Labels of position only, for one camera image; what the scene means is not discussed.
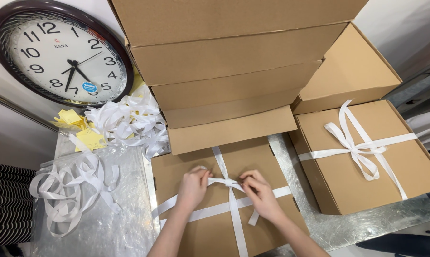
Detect person's left hand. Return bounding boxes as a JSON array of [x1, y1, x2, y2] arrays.
[[176, 165, 213, 215]]

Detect person's right hand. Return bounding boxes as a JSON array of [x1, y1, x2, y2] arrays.
[[239, 169, 288, 225]]

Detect white ribbon with unfinished knot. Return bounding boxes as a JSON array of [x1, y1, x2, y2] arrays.
[[151, 146, 293, 257]]

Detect brown box with unfinished ribbon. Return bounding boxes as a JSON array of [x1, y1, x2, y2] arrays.
[[151, 137, 310, 257]]

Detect plain brown cardboard box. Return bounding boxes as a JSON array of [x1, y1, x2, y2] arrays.
[[149, 60, 323, 111], [161, 87, 303, 129], [125, 22, 348, 86], [108, 0, 369, 47], [290, 22, 403, 116], [167, 104, 298, 155]]

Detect brown box with tied bow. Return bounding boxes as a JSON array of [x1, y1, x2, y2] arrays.
[[289, 99, 430, 215]]

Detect heap of tangled white ribbons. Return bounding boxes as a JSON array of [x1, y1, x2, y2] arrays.
[[84, 84, 170, 160]]

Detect clear plastic bag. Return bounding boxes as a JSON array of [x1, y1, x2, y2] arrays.
[[30, 142, 156, 257]]

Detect white ribbon tied in bow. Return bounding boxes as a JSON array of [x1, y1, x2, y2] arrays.
[[298, 99, 419, 201]]

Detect flat yellow paper note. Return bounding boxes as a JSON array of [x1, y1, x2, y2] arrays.
[[75, 127, 108, 152]]

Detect loose loops of white ribbon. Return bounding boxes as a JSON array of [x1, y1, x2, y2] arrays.
[[29, 133, 122, 238]]

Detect crumpled yellow paper note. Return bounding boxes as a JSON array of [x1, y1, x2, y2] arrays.
[[53, 109, 88, 131]]

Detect black white striped fabric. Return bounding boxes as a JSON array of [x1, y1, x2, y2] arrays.
[[0, 161, 36, 247]]

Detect round dark-framed wall clock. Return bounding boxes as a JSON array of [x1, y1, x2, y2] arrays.
[[0, 0, 134, 108]]

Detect grey metal rail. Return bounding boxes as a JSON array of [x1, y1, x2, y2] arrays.
[[0, 87, 59, 133]]

